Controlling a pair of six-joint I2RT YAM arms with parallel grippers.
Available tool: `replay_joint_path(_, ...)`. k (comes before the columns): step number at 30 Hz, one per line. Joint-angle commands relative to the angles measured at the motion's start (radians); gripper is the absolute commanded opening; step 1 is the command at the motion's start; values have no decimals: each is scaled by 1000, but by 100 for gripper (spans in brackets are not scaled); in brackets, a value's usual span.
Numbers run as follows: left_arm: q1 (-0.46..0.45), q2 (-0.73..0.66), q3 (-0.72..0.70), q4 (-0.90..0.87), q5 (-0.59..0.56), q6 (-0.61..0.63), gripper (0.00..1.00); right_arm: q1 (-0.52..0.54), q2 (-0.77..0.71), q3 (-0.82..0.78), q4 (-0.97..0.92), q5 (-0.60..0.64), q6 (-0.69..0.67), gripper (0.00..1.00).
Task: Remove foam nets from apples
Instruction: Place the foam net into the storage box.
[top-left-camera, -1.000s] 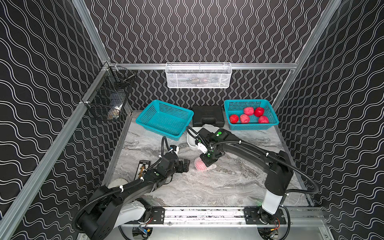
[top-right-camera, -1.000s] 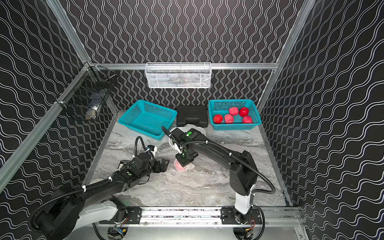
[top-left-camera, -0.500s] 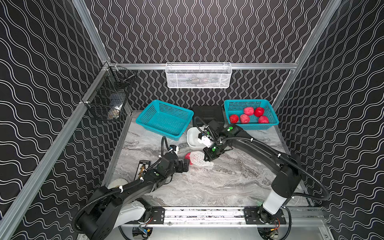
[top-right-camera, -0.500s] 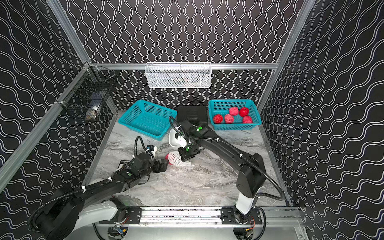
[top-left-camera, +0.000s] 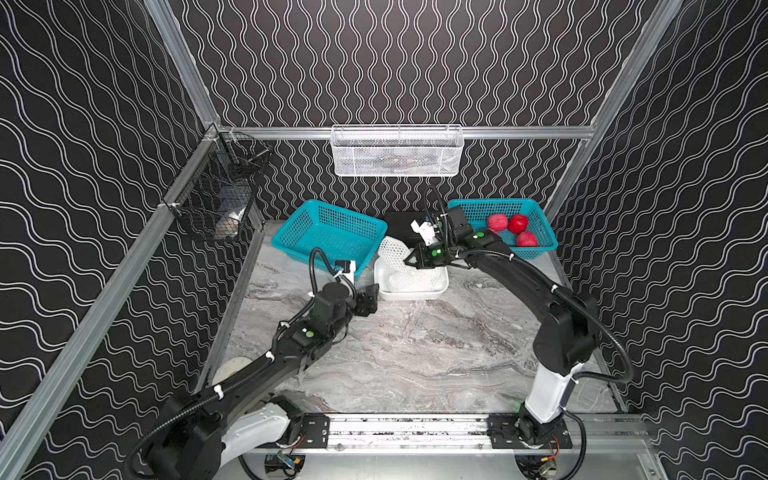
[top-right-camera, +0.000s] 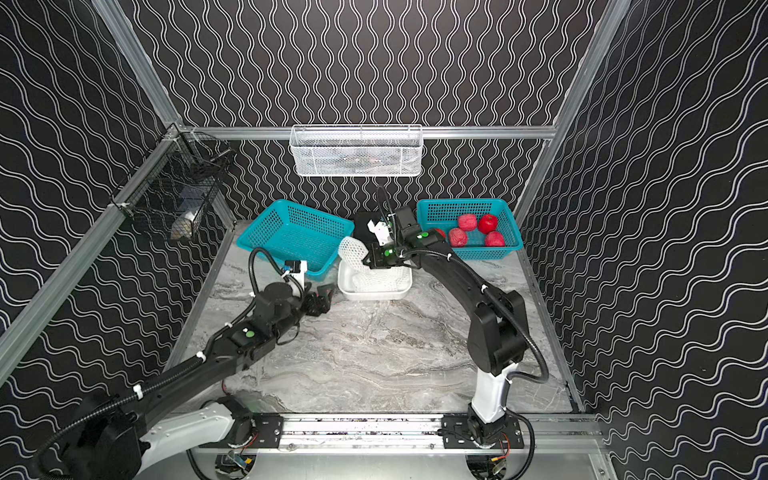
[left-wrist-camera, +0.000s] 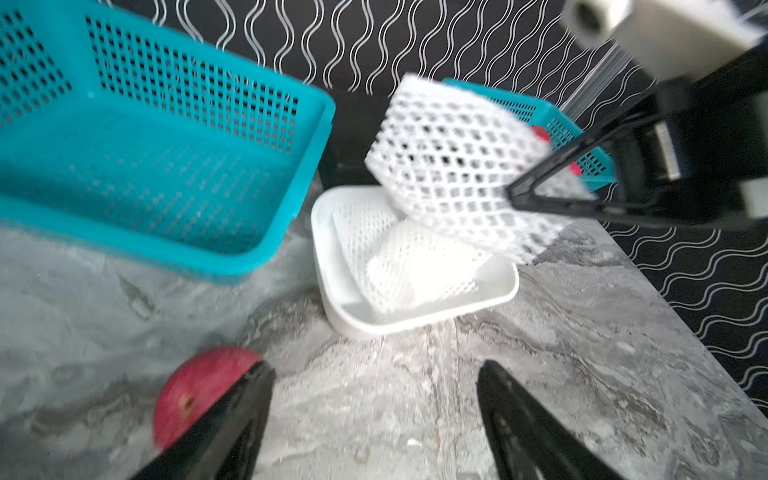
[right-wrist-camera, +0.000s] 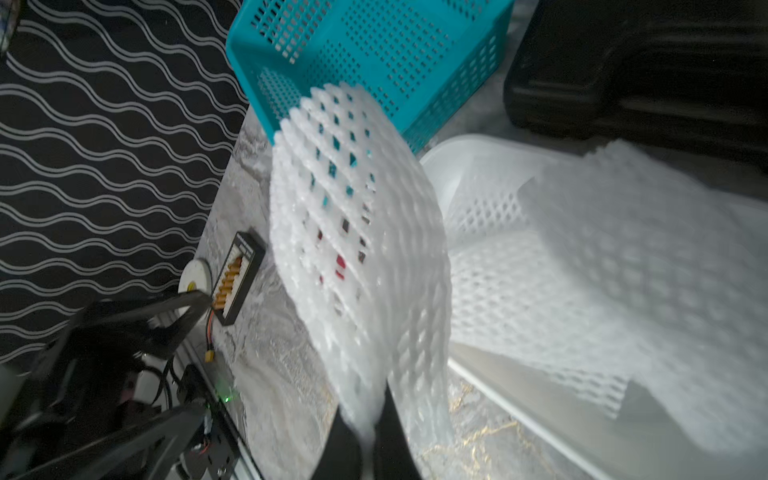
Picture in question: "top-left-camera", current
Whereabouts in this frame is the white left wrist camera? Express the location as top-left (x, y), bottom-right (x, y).
top-left (334, 260), bottom-right (357, 283)

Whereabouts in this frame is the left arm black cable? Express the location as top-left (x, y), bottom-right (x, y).
top-left (123, 247), bottom-right (349, 480)

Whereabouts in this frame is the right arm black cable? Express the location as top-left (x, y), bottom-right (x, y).
top-left (422, 185), bottom-right (636, 385)

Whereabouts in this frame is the black wire wall basket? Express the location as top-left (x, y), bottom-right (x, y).
top-left (162, 125), bottom-right (275, 244)

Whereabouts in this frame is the teal basket left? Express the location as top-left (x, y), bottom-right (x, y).
top-left (272, 200), bottom-right (388, 278)

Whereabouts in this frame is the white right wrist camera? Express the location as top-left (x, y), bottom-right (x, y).
top-left (410, 220), bottom-right (439, 246)

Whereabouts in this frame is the white plastic tub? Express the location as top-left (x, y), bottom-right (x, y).
top-left (374, 258), bottom-right (450, 301)

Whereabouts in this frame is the white tape roll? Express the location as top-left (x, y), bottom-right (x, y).
top-left (211, 356), bottom-right (253, 385)

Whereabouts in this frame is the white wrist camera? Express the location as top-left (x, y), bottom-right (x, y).
top-left (410, 220), bottom-right (439, 246)
top-left (334, 260), bottom-right (357, 283)

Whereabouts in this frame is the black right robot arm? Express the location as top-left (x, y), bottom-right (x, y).
top-left (404, 207), bottom-right (597, 424)

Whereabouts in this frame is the teal basket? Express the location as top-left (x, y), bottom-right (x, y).
top-left (448, 198), bottom-right (558, 260)
top-left (272, 200), bottom-right (388, 278)

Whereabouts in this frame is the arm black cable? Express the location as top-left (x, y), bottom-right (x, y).
top-left (123, 247), bottom-right (349, 480)
top-left (422, 185), bottom-right (636, 385)

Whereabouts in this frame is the black plastic tool case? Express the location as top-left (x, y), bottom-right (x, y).
top-left (384, 211), bottom-right (432, 249)

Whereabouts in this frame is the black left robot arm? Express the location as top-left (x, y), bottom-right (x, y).
top-left (122, 283), bottom-right (379, 479)

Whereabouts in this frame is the teal basket right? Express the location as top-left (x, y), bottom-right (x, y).
top-left (448, 198), bottom-right (558, 260)

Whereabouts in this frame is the white foam net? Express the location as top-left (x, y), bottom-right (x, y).
top-left (387, 269), bottom-right (449, 293)
top-left (378, 236), bottom-right (413, 272)

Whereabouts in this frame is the metal base rail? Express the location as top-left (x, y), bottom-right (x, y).
top-left (291, 413), bottom-right (667, 479)

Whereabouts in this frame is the clear wall basket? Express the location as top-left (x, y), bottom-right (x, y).
top-left (330, 124), bottom-right (465, 177)

